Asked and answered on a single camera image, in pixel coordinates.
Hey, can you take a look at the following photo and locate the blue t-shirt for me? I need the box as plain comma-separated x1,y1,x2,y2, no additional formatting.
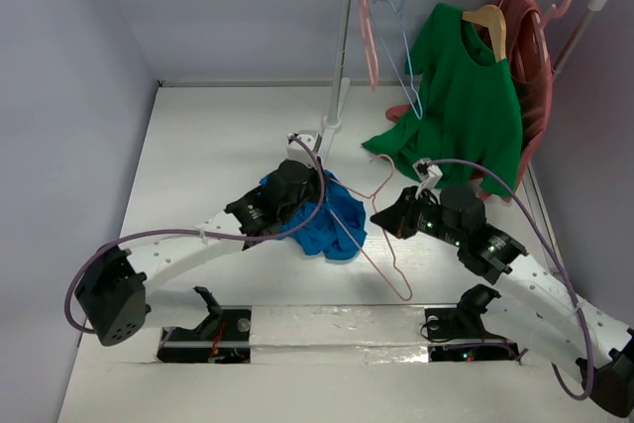
272,170,367,262

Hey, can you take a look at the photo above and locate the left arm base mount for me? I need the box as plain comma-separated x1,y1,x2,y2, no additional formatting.
157,286,253,365

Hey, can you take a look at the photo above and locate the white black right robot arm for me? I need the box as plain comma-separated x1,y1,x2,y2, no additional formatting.
370,185,633,418

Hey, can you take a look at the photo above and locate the pink plastic hanger right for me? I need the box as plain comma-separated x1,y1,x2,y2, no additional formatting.
539,0,573,31

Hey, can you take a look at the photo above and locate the pink plastic hanger left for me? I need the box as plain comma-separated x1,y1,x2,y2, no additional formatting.
358,0,379,91

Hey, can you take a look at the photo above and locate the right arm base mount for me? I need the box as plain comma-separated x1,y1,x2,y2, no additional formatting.
419,284,523,363

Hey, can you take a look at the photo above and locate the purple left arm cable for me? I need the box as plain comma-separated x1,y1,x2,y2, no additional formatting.
64,134,328,336

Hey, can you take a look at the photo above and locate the pink plastic hanger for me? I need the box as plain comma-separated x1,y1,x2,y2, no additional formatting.
358,0,379,91
539,0,573,31

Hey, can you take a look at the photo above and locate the green t-shirt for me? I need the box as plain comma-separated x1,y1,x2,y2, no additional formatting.
363,3,523,197

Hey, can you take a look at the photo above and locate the salmon red t-shirt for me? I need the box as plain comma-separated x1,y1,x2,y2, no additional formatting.
386,0,552,188

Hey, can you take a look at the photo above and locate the pink wire hanger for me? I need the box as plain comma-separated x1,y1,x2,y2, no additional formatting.
324,154,413,302

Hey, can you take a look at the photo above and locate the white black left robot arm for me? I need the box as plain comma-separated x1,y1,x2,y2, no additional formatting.
71,159,328,347

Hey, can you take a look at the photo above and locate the wooden hanger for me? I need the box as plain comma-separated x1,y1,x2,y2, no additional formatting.
462,4,506,62

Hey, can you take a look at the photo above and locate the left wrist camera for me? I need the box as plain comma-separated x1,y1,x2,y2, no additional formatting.
286,130,321,165

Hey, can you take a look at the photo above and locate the light blue wire hanger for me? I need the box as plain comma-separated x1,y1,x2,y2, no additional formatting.
369,0,425,121

